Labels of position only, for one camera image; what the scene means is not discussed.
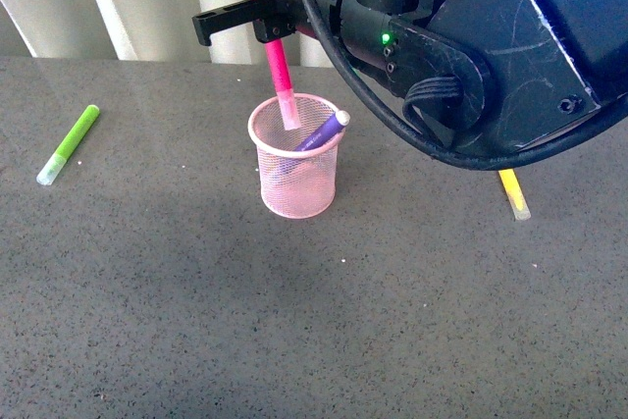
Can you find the pink highlighter pen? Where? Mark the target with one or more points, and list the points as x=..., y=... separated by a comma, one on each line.
x=278, y=66

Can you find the purple highlighter pen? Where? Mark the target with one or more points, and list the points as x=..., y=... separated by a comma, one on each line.
x=334, y=125

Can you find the yellow highlighter pen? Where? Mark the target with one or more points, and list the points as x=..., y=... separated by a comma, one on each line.
x=515, y=195

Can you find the white pleated curtain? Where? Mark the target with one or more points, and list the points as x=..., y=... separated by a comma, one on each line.
x=136, y=30

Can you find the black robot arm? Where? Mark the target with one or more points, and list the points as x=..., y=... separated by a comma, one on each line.
x=484, y=83

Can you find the pink mesh cup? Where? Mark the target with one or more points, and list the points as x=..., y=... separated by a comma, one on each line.
x=294, y=184

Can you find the green highlighter pen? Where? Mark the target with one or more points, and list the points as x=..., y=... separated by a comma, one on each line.
x=64, y=151

